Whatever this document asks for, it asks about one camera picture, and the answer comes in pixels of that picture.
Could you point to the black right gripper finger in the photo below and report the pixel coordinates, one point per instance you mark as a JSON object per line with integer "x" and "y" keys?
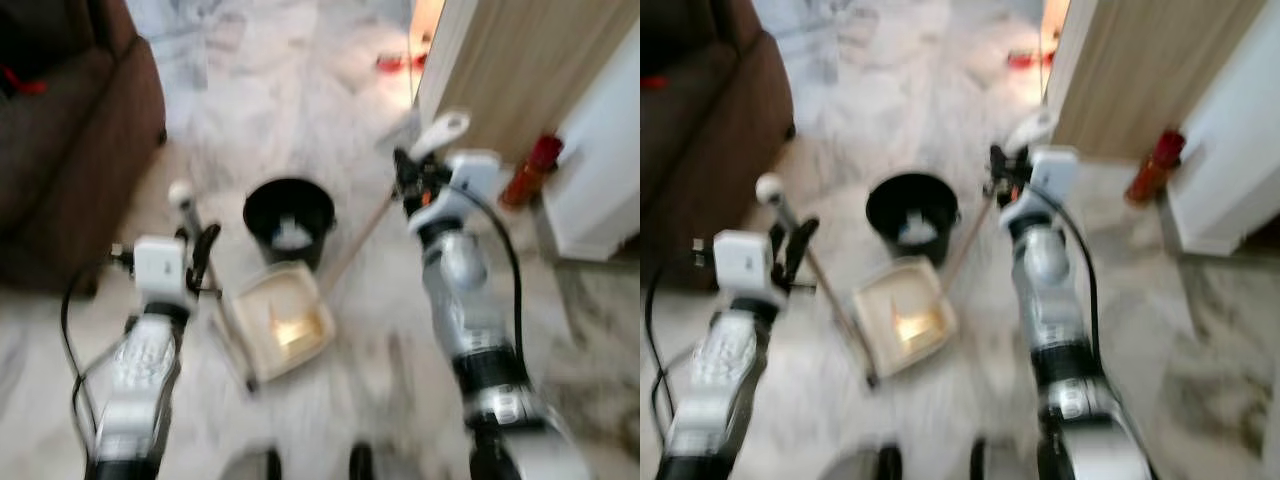
{"x": 999, "y": 165}
{"x": 405, "y": 172}

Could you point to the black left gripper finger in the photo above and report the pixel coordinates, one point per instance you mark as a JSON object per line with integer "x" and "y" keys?
{"x": 191, "y": 260}
{"x": 803, "y": 248}
{"x": 208, "y": 255}
{"x": 779, "y": 252}

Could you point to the wooden stick broom white grip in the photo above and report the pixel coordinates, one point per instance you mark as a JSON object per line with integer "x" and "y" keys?
{"x": 1030, "y": 128}
{"x": 440, "y": 132}

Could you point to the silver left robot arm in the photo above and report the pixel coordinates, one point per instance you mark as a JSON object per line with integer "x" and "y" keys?
{"x": 140, "y": 380}
{"x": 715, "y": 385}

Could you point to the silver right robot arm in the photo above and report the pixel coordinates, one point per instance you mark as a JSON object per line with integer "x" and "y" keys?
{"x": 475, "y": 320}
{"x": 1060, "y": 320}

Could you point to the small red floor object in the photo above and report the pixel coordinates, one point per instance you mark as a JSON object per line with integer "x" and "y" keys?
{"x": 400, "y": 62}
{"x": 1028, "y": 60}

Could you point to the white paper scrap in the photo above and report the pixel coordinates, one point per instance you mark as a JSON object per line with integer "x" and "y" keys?
{"x": 916, "y": 230}
{"x": 292, "y": 235}

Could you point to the black plastic bucket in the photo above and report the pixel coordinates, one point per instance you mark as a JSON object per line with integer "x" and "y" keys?
{"x": 290, "y": 200}
{"x": 912, "y": 196}

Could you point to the red cylindrical can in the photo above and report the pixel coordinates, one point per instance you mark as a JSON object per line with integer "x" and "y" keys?
{"x": 1157, "y": 167}
{"x": 532, "y": 172}

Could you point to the brown fabric sofa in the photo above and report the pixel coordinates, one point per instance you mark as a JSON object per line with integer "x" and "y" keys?
{"x": 710, "y": 150}
{"x": 70, "y": 150}

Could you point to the light wooden door panel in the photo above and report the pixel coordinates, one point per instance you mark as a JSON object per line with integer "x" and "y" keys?
{"x": 520, "y": 70}
{"x": 1150, "y": 65}

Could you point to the red item on sofa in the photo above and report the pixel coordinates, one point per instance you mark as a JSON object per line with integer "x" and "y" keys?
{"x": 20, "y": 80}
{"x": 653, "y": 81}

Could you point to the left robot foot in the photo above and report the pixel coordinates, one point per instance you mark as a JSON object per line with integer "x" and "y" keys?
{"x": 870, "y": 464}

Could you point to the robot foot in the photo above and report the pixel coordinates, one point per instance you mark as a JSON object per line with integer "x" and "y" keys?
{"x": 870, "y": 464}
{"x": 980, "y": 460}
{"x": 361, "y": 462}

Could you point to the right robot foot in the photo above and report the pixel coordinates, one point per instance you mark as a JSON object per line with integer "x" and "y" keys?
{"x": 980, "y": 460}
{"x": 361, "y": 462}

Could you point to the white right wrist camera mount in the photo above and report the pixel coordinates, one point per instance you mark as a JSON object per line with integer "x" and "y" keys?
{"x": 470, "y": 180}
{"x": 1050, "y": 172}

